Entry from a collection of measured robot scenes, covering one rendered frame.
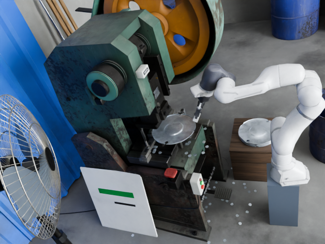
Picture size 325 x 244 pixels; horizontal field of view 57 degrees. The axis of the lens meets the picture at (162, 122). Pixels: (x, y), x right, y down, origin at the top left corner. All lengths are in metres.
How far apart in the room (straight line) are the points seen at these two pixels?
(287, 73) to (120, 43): 0.80
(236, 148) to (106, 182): 1.00
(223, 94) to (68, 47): 0.83
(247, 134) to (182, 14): 1.05
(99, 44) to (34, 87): 1.25
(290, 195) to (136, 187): 0.99
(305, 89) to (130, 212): 1.49
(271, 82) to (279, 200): 0.87
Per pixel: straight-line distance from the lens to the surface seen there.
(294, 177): 1.96
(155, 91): 1.79
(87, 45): 1.56
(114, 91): 1.47
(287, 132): 1.68
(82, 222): 2.76
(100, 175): 2.22
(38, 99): 2.70
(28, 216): 1.14
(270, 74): 1.51
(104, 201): 2.39
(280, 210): 2.19
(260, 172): 2.46
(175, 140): 1.85
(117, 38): 1.51
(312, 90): 1.51
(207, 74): 1.54
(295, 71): 1.52
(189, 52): 2.00
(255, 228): 2.33
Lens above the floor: 2.02
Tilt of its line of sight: 38 degrees down
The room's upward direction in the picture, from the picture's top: 19 degrees counter-clockwise
